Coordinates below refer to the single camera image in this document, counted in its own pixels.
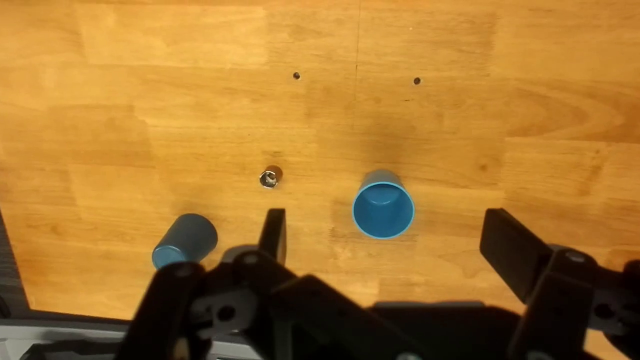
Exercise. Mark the small gold cylinder object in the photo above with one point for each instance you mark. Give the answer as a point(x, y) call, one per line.
point(270, 176)

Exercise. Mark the blue cup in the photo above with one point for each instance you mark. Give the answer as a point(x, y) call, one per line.
point(186, 240)
point(383, 208)

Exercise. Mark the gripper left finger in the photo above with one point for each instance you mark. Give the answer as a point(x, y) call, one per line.
point(240, 295)

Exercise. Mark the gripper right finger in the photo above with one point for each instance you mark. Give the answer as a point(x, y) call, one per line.
point(555, 290)

